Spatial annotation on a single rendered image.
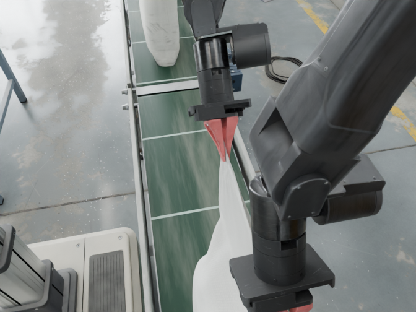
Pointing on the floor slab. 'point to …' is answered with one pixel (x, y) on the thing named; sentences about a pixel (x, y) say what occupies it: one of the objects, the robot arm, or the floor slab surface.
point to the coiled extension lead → (279, 75)
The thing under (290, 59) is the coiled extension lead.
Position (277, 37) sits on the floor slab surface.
